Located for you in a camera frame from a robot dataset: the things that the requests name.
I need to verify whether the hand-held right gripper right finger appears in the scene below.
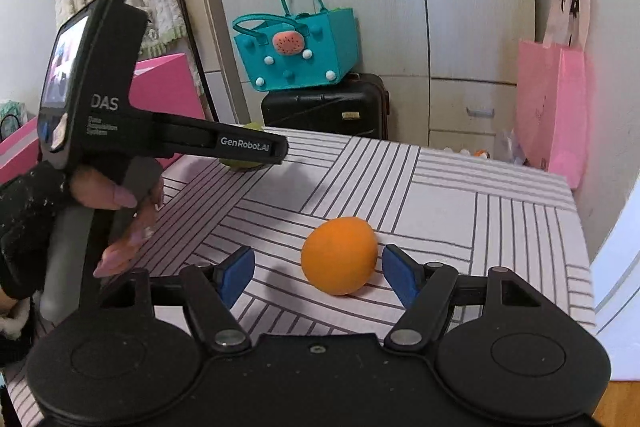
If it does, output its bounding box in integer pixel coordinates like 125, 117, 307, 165
383, 244, 543, 350

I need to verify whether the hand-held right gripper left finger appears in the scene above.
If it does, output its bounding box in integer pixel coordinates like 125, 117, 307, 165
100, 246, 256, 354

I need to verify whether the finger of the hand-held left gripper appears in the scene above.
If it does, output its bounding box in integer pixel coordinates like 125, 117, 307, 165
152, 114, 289, 166

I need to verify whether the yellow-green ball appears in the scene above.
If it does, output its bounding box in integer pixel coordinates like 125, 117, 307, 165
222, 123, 268, 170

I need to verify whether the orange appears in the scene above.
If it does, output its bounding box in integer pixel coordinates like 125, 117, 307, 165
301, 217, 377, 297

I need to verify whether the pink storage box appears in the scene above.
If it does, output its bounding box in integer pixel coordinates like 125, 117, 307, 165
0, 53, 207, 190

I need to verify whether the person's left hand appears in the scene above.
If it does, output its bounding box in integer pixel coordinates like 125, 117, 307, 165
0, 162, 166, 301

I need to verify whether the striped tablecloth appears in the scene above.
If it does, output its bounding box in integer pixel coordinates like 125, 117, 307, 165
5, 127, 598, 427

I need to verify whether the black suitcase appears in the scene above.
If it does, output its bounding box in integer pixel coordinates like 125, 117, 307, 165
261, 73, 390, 140

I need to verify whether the teal tote bag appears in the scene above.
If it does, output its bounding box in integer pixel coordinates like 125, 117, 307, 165
232, 0, 360, 92

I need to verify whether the clear plastic bag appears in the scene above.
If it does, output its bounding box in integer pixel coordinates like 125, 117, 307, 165
492, 127, 528, 165

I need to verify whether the pink gift bag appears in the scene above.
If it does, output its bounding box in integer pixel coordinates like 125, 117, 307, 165
515, 0, 591, 190

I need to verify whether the beige wardrobe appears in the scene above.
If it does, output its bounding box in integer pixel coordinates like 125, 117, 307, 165
190, 0, 536, 158

